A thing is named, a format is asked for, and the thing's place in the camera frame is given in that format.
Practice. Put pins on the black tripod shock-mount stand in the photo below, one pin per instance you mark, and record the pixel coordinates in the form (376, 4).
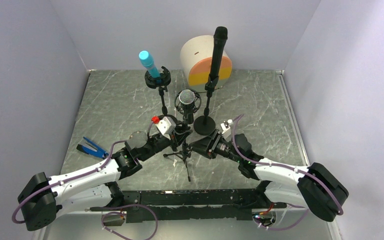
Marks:
(185, 152)

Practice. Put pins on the silver mesh black microphone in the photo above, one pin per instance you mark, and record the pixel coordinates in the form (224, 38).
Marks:
(187, 105)

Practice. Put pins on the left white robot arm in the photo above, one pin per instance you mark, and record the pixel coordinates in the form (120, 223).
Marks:
(45, 198)

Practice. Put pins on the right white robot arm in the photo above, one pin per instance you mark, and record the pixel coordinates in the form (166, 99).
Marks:
(313, 187)

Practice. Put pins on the black round-base shock-mount stand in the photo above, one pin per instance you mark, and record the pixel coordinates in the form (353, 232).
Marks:
(161, 83)

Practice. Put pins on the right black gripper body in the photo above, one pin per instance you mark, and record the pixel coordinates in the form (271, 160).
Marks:
(218, 140)

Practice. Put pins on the tall black microphone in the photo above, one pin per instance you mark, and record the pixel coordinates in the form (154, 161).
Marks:
(219, 41)

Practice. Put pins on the cyan blue microphone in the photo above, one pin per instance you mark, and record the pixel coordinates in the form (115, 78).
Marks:
(147, 61)

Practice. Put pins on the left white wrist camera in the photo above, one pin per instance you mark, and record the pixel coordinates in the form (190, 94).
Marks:
(165, 124)

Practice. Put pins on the white orange yellow cylinder container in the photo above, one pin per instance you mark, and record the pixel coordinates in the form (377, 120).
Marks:
(196, 60)

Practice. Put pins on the black round-base clip stand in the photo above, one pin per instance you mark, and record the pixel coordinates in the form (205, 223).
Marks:
(204, 125)

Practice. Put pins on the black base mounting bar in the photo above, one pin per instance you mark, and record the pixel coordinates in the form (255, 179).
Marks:
(147, 205)

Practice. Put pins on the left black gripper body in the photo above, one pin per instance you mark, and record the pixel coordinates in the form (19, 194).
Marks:
(158, 144)

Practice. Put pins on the blue black hand tool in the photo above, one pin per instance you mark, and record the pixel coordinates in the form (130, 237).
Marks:
(91, 148)

